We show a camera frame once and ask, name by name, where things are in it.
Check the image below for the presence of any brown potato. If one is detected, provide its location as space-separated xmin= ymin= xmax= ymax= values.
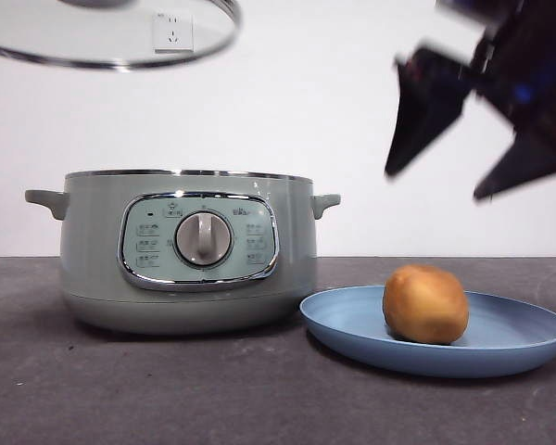
xmin=382 ymin=263 xmax=471 ymax=346

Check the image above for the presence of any white wall socket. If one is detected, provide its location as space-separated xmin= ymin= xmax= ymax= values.
xmin=153 ymin=12 xmax=196 ymax=54

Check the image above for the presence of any pale green electric steamer pot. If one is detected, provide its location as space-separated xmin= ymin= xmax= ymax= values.
xmin=24 ymin=168 xmax=342 ymax=337

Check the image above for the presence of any glass lid with green knob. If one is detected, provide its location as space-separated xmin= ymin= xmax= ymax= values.
xmin=0 ymin=0 xmax=244 ymax=74

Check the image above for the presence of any blue plate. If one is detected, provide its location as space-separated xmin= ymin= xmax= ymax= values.
xmin=298 ymin=284 xmax=556 ymax=379

